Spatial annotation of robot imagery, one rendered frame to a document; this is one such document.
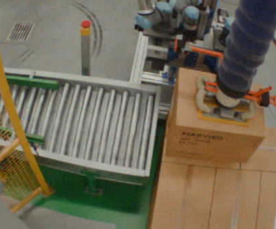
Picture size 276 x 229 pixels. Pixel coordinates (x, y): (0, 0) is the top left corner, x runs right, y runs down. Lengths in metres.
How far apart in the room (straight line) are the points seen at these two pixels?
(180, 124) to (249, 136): 0.45
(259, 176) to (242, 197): 0.23
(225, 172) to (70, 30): 2.27
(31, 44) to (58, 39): 0.32
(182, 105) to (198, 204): 0.72
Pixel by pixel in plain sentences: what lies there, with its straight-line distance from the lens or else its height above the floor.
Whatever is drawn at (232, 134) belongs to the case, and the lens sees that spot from 2.22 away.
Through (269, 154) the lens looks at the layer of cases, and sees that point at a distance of 2.88.
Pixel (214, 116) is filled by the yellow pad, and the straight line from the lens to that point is 2.19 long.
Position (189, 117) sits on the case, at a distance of 2.18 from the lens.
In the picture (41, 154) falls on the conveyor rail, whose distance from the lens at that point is 2.59.
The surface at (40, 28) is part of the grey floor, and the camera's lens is 4.13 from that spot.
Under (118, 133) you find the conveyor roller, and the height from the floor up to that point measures 0.55.
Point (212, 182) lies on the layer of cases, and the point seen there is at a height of 0.54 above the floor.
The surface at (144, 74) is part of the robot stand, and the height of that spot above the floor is 0.23.
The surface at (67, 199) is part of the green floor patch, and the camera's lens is 3.08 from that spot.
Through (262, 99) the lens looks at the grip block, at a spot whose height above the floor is 1.22.
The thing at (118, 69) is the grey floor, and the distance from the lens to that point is 3.65.
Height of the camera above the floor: 2.92
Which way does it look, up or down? 59 degrees down
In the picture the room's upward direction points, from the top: 8 degrees clockwise
